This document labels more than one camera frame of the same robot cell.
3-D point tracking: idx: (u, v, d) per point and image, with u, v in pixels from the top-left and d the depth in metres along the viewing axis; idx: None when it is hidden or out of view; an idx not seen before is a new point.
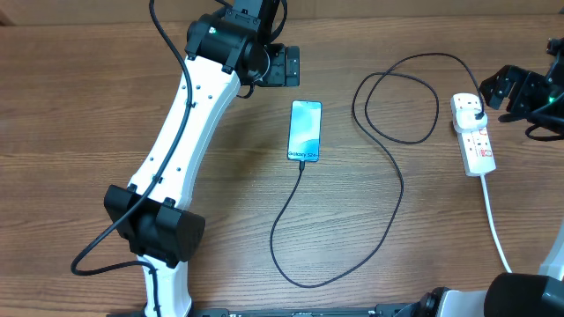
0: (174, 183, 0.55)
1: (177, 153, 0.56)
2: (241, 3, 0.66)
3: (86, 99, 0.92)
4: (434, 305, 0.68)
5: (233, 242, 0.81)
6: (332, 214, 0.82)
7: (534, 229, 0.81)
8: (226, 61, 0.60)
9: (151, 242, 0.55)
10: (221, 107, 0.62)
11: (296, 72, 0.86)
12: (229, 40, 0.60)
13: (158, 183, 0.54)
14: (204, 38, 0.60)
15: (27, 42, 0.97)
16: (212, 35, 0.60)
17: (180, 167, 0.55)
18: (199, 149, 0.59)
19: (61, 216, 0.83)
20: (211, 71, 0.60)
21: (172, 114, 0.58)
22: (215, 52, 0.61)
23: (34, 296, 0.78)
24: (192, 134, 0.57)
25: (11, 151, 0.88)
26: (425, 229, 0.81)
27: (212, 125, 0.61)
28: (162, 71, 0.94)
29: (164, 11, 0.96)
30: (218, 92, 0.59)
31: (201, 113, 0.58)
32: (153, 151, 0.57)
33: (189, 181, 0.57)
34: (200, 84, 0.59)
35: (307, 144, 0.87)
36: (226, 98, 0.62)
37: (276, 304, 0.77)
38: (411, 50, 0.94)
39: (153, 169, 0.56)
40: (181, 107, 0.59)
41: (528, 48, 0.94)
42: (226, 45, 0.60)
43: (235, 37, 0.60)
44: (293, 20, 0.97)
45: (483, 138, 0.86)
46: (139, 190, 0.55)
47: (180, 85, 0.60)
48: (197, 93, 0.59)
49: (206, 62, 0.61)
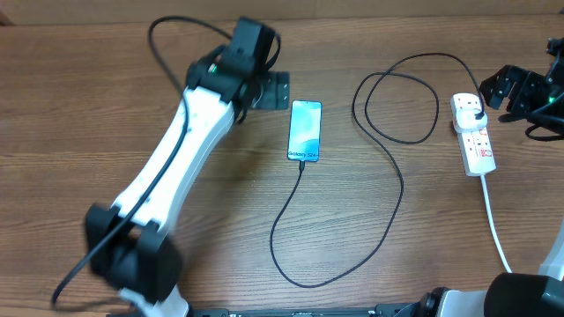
0: (161, 206, 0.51)
1: (166, 177, 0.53)
2: (236, 42, 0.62)
3: (86, 99, 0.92)
4: (434, 305, 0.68)
5: (233, 242, 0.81)
6: (332, 214, 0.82)
7: (534, 229, 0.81)
8: (223, 95, 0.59)
9: (122, 281, 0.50)
10: (212, 140, 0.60)
11: (287, 96, 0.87)
12: (225, 82, 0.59)
13: (144, 203, 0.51)
14: (204, 76, 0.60)
15: (27, 42, 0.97)
16: (210, 77, 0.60)
17: (167, 191, 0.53)
18: (188, 178, 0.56)
19: (61, 216, 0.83)
20: (208, 102, 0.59)
21: (166, 137, 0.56)
22: (211, 87, 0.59)
23: (34, 296, 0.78)
24: (183, 160, 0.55)
25: (11, 151, 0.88)
26: (425, 229, 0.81)
27: (205, 152, 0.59)
28: (163, 71, 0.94)
29: (164, 11, 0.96)
30: (213, 121, 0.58)
31: (195, 139, 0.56)
32: (144, 171, 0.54)
33: (174, 210, 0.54)
34: (197, 111, 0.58)
35: (307, 144, 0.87)
36: (219, 129, 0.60)
37: (276, 304, 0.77)
38: (411, 50, 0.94)
39: (142, 188, 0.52)
40: (175, 132, 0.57)
41: (529, 48, 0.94)
42: (224, 82, 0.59)
43: (231, 80, 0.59)
44: (293, 20, 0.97)
45: (483, 138, 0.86)
46: (122, 210, 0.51)
47: (176, 113, 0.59)
48: (194, 120, 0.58)
49: (204, 92, 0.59)
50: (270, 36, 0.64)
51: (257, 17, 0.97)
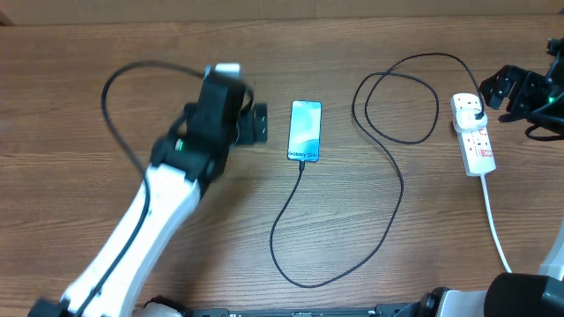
0: (114, 299, 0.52)
1: (122, 266, 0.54)
2: (204, 109, 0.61)
3: (86, 99, 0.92)
4: (434, 305, 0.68)
5: (233, 242, 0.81)
6: (332, 214, 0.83)
7: (534, 229, 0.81)
8: (189, 174, 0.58)
9: None
10: (176, 219, 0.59)
11: (265, 129, 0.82)
12: (194, 158, 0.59)
13: (95, 297, 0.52)
14: (170, 151, 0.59)
15: (26, 42, 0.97)
16: (178, 152, 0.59)
17: (122, 281, 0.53)
18: (147, 262, 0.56)
19: (62, 216, 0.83)
20: (172, 181, 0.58)
21: (124, 220, 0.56)
22: (178, 166, 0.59)
23: (34, 296, 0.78)
24: (141, 249, 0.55)
25: (11, 151, 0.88)
26: (424, 229, 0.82)
27: (166, 234, 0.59)
28: (163, 71, 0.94)
29: (164, 11, 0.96)
30: (175, 205, 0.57)
31: (154, 225, 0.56)
32: (98, 260, 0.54)
33: (129, 298, 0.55)
34: (160, 192, 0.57)
35: (307, 144, 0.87)
36: (184, 208, 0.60)
37: (276, 304, 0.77)
38: (411, 50, 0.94)
39: (94, 281, 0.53)
40: (135, 215, 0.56)
41: (529, 49, 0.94)
42: (191, 159, 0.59)
43: (199, 156, 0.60)
44: (293, 20, 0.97)
45: (483, 138, 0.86)
46: (73, 305, 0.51)
47: (138, 191, 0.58)
48: (155, 201, 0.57)
49: (168, 171, 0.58)
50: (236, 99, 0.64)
51: (257, 17, 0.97)
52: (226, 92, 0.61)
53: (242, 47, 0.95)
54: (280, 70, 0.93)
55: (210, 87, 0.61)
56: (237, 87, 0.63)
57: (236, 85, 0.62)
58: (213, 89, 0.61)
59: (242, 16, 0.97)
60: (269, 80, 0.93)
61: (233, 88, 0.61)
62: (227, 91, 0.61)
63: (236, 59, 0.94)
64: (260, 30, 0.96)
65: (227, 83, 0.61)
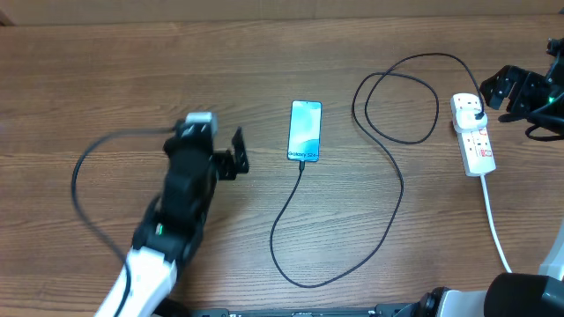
0: None
1: None
2: (168, 189, 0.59)
3: (86, 99, 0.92)
4: (434, 304, 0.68)
5: (233, 242, 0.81)
6: (332, 214, 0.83)
7: (534, 229, 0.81)
8: (167, 257, 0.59)
9: None
10: (158, 299, 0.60)
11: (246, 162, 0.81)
12: (167, 243, 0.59)
13: None
14: (150, 237, 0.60)
15: (26, 42, 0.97)
16: (155, 238, 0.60)
17: None
18: None
19: (62, 216, 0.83)
20: (152, 265, 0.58)
21: (106, 303, 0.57)
22: (158, 252, 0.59)
23: (34, 296, 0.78)
24: None
25: (10, 151, 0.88)
26: (425, 229, 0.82)
27: (149, 312, 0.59)
28: (163, 71, 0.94)
29: (164, 11, 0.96)
30: (155, 287, 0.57)
31: (135, 306, 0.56)
32: None
33: None
34: (140, 275, 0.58)
35: (307, 144, 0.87)
36: (165, 290, 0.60)
37: (276, 304, 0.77)
38: (411, 50, 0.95)
39: None
40: (116, 296, 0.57)
41: (529, 49, 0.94)
42: (168, 243, 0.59)
43: (173, 240, 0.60)
44: (293, 20, 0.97)
45: (483, 138, 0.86)
46: None
47: (121, 276, 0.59)
48: (135, 284, 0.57)
49: (149, 254, 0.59)
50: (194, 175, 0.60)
51: (257, 17, 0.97)
52: (189, 181, 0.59)
53: (242, 47, 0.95)
54: (279, 70, 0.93)
55: (171, 184, 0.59)
56: (199, 172, 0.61)
57: (197, 173, 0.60)
58: (174, 186, 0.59)
59: (241, 17, 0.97)
60: (269, 81, 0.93)
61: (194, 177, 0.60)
62: (190, 181, 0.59)
63: (236, 59, 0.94)
64: (260, 31, 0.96)
65: (189, 173, 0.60)
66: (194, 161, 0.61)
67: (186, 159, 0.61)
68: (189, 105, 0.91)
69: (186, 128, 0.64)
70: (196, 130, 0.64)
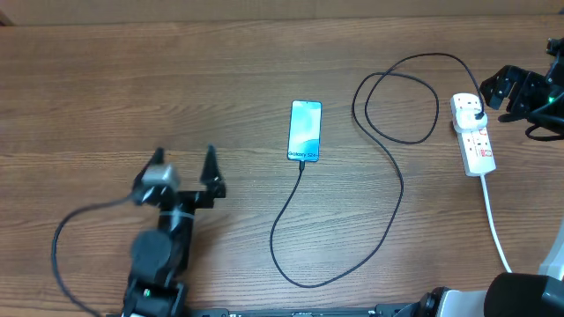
0: None
1: None
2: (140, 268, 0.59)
3: (86, 99, 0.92)
4: (434, 305, 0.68)
5: (233, 242, 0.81)
6: (332, 214, 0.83)
7: (534, 229, 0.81)
8: None
9: None
10: None
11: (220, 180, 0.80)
12: (157, 305, 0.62)
13: None
14: (137, 301, 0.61)
15: (26, 42, 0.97)
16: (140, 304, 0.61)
17: None
18: None
19: (62, 216, 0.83)
20: None
21: None
22: (147, 315, 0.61)
23: (34, 296, 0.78)
24: None
25: (11, 151, 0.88)
26: (425, 229, 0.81)
27: None
28: (162, 71, 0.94)
29: (164, 11, 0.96)
30: None
31: None
32: None
33: None
34: None
35: (307, 144, 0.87)
36: None
37: (277, 304, 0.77)
38: (411, 50, 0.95)
39: None
40: None
41: (529, 49, 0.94)
42: (157, 304, 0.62)
43: (160, 303, 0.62)
44: (293, 20, 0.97)
45: (483, 138, 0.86)
46: None
47: None
48: None
49: None
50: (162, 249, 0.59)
51: (257, 17, 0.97)
52: (156, 269, 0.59)
53: (242, 47, 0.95)
54: (279, 70, 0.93)
55: (140, 273, 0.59)
56: (166, 257, 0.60)
57: (165, 258, 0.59)
58: (143, 273, 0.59)
59: (242, 16, 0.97)
60: (269, 81, 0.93)
61: (161, 264, 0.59)
62: (158, 268, 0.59)
63: (236, 59, 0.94)
64: (260, 31, 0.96)
65: (154, 261, 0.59)
66: (159, 245, 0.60)
67: (151, 243, 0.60)
68: (189, 105, 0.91)
69: (144, 192, 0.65)
70: (156, 192, 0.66)
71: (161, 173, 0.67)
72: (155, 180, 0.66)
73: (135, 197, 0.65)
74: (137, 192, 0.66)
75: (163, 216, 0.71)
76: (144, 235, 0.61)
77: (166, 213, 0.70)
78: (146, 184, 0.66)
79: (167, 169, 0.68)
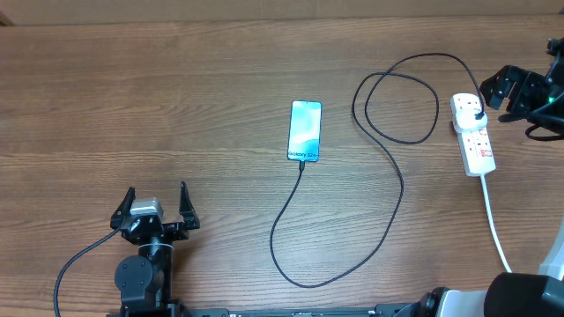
0: None
1: None
2: (129, 295, 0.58)
3: (86, 99, 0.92)
4: (434, 304, 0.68)
5: (233, 242, 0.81)
6: (332, 214, 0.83)
7: (534, 229, 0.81)
8: None
9: None
10: None
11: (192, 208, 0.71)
12: None
13: None
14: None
15: (26, 42, 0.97)
16: None
17: None
18: None
19: (62, 216, 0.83)
20: None
21: None
22: None
23: (34, 296, 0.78)
24: None
25: (11, 151, 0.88)
26: (424, 229, 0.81)
27: None
28: (163, 71, 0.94)
29: (163, 11, 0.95)
30: None
31: None
32: None
33: None
34: None
35: (307, 144, 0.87)
36: None
37: (276, 304, 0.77)
38: (411, 50, 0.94)
39: None
40: None
41: (529, 48, 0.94)
42: None
43: None
44: (293, 20, 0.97)
45: (483, 139, 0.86)
46: None
47: None
48: None
49: None
50: (145, 273, 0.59)
51: (257, 17, 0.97)
52: (144, 288, 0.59)
53: (242, 47, 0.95)
54: (280, 71, 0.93)
55: (129, 299, 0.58)
56: (150, 275, 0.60)
57: (148, 275, 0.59)
58: (133, 298, 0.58)
59: (242, 16, 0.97)
60: (270, 81, 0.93)
61: (146, 282, 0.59)
62: (145, 287, 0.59)
63: (236, 59, 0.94)
64: (260, 31, 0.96)
65: (140, 282, 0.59)
66: (139, 268, 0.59)
67: (130, 269, 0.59)
68: (189, 105, 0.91)
69: (131, 224, 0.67)
70: (144, 222, 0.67)
71: (147, 202, 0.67)
72: (141, 212, 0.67)
73: (122, 229, 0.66)
74: (123, 224, 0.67)
75: (142, 247, 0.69)
76: (121, 266, 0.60)
77: (145, 244, 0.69)
78: (132, 216, 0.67)
79: (153, 200, 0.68)
